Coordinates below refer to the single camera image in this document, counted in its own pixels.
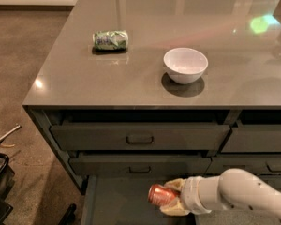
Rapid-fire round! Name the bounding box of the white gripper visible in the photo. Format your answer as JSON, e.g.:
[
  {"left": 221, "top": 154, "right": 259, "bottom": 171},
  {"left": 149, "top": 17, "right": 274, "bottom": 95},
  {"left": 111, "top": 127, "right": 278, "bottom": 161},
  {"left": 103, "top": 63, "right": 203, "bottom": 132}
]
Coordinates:
[{"left": 160, "top": 176, "right": 210, "bottom": 217}]

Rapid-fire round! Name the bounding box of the red coke can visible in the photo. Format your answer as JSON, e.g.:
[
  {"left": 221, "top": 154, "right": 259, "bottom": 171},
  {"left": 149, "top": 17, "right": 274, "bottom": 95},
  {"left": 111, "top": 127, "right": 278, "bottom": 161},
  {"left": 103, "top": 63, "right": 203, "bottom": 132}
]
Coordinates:
[{"left": 148, "top": 184, "right": 180, "bottom": 206}]

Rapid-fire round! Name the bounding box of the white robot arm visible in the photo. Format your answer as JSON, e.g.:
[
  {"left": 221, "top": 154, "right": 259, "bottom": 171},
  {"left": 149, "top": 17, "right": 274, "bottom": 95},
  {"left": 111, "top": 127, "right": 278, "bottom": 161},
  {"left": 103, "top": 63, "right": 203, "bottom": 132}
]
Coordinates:
[{"left": 160, "top": 169, "right": 281, "bottom": 224}]

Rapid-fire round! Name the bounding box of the open bottom left drawer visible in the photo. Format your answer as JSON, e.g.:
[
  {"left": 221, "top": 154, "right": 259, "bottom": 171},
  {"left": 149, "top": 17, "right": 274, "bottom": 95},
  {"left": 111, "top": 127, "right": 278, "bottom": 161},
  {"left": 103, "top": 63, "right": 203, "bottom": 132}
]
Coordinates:
[{"left": 81, "top": 175, "right": 200, "bottom": 225}]

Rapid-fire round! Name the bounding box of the top right drawer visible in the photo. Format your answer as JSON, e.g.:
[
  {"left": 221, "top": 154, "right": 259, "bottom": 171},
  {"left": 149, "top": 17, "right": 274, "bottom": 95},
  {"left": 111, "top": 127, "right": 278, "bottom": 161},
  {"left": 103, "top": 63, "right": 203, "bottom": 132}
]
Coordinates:
[{"left": 222, "top": 122, "right": 281, "bottom": 153}]

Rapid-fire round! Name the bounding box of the middle right drawer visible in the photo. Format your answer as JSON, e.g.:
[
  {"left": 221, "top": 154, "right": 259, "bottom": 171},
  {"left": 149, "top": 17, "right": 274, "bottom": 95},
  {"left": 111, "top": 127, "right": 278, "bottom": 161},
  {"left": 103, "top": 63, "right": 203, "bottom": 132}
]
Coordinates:
[{"left": 206, "top": 156, "right": 281, "bottom": 175}]

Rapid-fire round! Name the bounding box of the grey counter cabinet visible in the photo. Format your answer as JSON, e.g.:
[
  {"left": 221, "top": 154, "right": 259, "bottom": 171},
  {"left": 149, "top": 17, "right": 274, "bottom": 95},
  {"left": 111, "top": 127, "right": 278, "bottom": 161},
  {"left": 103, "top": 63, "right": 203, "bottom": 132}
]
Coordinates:
[{"left": 23, "top": 0, "right": 281, "bottom": 189}]

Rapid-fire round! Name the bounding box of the middle left drawer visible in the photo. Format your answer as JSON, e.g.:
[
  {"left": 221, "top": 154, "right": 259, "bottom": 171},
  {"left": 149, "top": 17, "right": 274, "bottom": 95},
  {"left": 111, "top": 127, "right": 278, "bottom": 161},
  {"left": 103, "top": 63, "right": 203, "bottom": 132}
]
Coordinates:
[{"left": 69, "top": 154, "right": 211, "bottom": 177}]

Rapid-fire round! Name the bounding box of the top left drawer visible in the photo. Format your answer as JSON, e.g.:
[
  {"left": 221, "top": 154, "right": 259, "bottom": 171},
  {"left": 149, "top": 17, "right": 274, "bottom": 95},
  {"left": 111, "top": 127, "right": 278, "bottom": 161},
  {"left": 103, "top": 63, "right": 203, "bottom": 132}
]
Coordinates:
[{"left": 50, "top": 122, "right": 230, "bottom": 151}]

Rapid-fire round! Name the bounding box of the green crushed soda can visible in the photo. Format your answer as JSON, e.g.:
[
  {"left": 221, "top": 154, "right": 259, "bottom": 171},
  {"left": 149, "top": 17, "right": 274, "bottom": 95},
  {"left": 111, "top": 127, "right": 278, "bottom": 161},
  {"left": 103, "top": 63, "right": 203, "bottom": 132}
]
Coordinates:
[{"left": 92, "top": 30, "right": 128, "bottom": 51}]

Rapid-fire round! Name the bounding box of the black object on floor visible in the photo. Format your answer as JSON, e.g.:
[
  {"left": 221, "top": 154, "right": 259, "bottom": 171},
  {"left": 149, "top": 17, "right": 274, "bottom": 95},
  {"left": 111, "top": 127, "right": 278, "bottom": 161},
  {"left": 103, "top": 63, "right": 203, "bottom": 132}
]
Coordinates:
[{"left": 58, "top": 203, "right": 77, "bottom": 225}]

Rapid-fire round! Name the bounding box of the white bowl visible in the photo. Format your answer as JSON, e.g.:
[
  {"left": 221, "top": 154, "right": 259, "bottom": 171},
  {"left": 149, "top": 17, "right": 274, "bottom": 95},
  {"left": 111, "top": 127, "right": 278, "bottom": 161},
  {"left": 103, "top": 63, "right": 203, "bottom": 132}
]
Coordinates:
[{"left": 163, "top": 48, "right": 209, "bottom": 84}]

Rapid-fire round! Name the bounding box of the metal rod on floor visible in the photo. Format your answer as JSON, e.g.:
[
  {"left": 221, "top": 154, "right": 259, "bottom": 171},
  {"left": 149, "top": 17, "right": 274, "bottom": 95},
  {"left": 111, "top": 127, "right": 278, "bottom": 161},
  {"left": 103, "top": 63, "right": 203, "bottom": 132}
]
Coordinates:
[{"left": 0, "top": 125, "right": 22, "bottom": 143}]

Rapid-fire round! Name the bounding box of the black cart with items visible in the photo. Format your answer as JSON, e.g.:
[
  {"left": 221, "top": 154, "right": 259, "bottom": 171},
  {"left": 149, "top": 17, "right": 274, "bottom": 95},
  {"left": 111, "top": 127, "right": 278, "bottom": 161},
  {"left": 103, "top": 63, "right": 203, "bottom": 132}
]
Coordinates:
[{"left": 0, "top": 153, "right": 15, "bottom": 225}]

